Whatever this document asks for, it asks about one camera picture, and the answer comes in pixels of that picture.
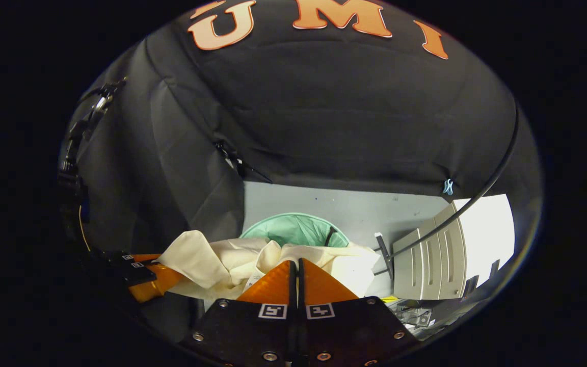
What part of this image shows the black spring clamp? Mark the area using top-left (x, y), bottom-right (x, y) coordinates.
top-left (215, 140), bottom-right (274, 184)

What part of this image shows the black backdrop cloth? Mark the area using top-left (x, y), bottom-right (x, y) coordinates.
top-left (59, 0), bottom-right (544, 255)

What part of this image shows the black clothes rack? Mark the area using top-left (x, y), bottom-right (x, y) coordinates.
top-left (372, 99), bottom-right (521, 280)

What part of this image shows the cream shirt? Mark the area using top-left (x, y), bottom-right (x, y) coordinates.
top-left (157, 230), bottom-right (381, 301)

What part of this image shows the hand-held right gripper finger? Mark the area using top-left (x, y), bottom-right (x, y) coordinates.
top-left (179, 260), bottom-right (298, 366)
top-left (298, 257), bottom-right (421, 366)

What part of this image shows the green laundry hamper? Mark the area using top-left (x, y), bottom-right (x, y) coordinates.
top-left (240, 213), bottom-right (350, 249)

